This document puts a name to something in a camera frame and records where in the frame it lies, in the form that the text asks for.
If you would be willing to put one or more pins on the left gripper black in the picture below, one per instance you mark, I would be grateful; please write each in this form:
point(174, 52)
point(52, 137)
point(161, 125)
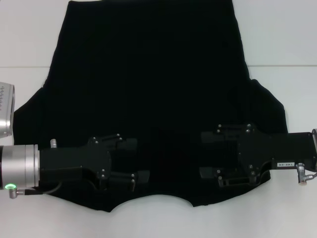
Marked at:
point(74, 161)

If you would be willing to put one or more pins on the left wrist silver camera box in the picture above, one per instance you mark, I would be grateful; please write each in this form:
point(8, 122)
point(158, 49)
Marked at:
point(6, 109)

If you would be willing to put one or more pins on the black shirt with FREE print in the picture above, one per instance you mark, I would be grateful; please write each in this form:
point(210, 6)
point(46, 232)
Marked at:
point(153, 74)

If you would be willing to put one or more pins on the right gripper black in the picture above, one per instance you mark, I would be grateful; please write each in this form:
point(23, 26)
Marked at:
point(272, 151)

